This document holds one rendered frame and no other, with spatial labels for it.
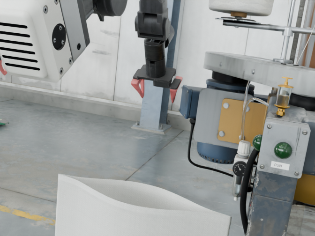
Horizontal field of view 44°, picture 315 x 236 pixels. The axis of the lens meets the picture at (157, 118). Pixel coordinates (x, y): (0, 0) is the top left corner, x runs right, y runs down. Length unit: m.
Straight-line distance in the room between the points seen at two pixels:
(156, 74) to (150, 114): 4.73
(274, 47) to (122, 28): 2.37
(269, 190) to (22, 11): 0.53
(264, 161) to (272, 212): 0.12
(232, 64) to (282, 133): 0.41
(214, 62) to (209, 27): 4.85
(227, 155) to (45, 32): 0.80
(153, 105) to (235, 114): 4.69
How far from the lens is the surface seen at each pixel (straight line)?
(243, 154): 0.97
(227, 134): 1.14
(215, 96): 1.14
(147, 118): 5.85
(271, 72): 0.93
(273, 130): 0.70
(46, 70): 0.55
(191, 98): 1.16
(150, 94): 5.78
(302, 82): 0.85
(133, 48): 6.31
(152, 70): 1.10
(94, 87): 6.62
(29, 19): 0.52
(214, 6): 1.03
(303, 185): 1.08
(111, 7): 0.68
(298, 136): 0.70
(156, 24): 1.02
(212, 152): 1.20
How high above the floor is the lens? 1.46
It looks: 12 degrees down
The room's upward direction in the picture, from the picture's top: 7 degrees clockwise
